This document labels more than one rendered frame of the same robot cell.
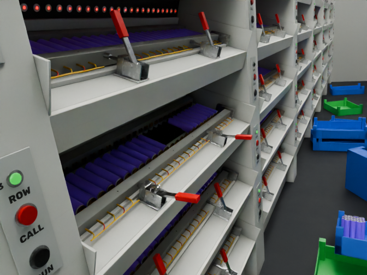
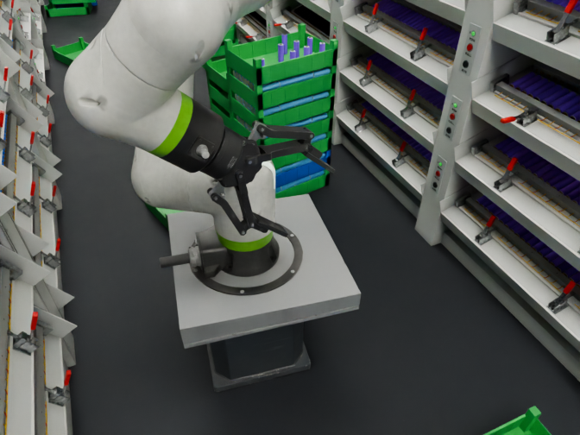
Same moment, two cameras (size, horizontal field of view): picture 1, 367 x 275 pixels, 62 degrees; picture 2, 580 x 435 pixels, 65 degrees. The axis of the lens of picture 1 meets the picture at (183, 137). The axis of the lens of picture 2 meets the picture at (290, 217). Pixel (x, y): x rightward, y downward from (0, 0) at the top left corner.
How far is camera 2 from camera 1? 123 cm
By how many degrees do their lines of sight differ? 103
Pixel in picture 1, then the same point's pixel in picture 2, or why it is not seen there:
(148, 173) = (547, 111)
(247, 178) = not seen: outside the picture
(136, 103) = (537, 51)
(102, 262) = (482, 101)
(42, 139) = (486, 28)
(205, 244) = (547, 221)
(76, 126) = (501, 35)
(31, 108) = (488, 15)
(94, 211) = (509, 90)
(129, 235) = (497, 110)
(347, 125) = not seen: outside the picture
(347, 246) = not seen: outside the picture
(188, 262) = (529, 204)
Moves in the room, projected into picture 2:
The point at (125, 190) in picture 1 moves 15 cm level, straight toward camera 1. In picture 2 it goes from (527, 101) to (462, 90)
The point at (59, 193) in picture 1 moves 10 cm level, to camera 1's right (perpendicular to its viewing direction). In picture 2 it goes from (481, 52) to (466, 65)
